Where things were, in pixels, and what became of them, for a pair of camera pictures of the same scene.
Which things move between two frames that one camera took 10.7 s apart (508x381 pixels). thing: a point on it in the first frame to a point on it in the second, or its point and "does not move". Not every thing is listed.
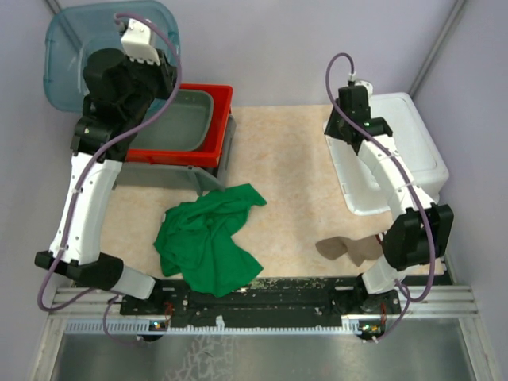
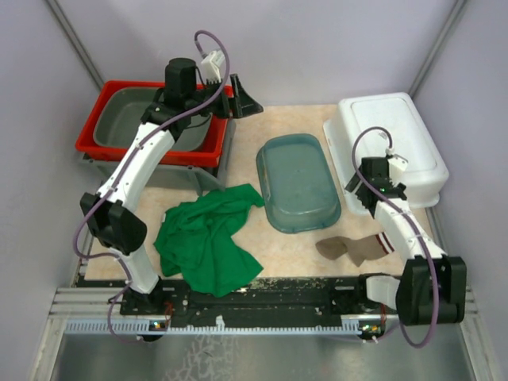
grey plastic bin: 162,175 does not move
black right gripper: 332,131 to 353,184
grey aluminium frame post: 418,78 does not move
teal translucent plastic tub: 73,32 to 298,190
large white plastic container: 394,115 does not move
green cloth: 197,240 does not move
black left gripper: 166,72 to 241,105
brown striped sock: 337,247 does not move
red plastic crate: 209,155 does not move
